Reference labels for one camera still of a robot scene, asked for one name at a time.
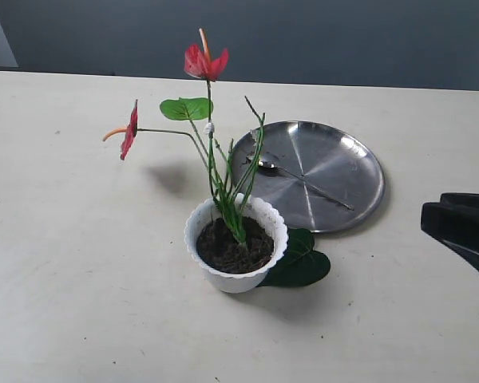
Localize steel spoon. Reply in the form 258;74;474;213
255;153;354;211

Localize white scalloped flower pot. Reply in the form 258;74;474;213
184;197;288;294

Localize dark soil in pot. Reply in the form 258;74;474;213
196;217;274;274

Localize round steel plate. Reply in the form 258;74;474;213
251;120;385;233

